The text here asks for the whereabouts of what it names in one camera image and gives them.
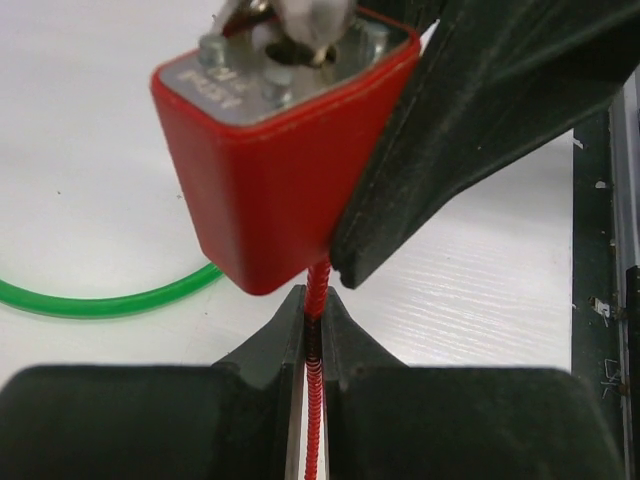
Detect keys of red lock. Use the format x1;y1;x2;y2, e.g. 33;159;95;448
211;0;357;66

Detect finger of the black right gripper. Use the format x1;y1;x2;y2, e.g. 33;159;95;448
330;0;639;289

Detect green cable lock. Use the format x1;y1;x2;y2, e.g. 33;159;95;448
1;264;224;321

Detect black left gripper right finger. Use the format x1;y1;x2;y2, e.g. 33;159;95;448
322;293;625;479

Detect red cable lock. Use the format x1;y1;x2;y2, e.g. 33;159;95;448
150;4;421;479

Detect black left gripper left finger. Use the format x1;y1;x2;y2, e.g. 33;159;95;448
1;286;305;479

